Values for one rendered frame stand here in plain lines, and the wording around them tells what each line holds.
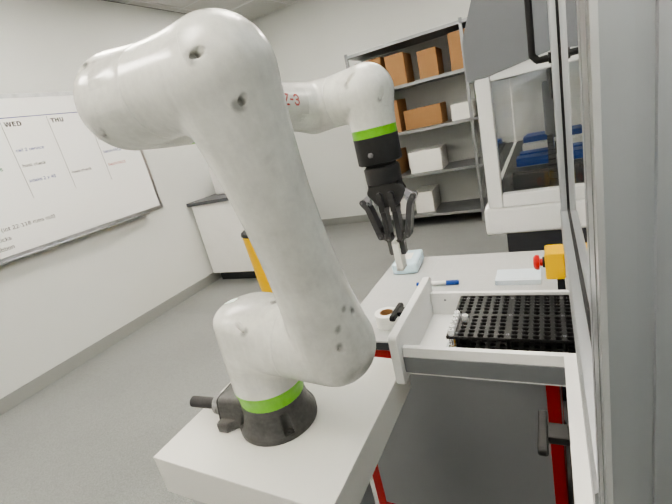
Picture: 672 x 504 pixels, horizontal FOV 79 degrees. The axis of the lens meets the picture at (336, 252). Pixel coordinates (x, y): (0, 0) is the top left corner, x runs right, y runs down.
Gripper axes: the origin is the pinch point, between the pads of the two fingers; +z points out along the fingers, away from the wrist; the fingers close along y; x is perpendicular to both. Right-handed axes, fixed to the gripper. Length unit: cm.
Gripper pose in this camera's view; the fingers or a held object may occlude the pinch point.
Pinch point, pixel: (399, 254)
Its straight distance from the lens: 92.1
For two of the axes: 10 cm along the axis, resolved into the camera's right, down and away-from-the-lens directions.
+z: 2.3, 9.3, 2.9
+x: -4.2, 3.7, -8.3
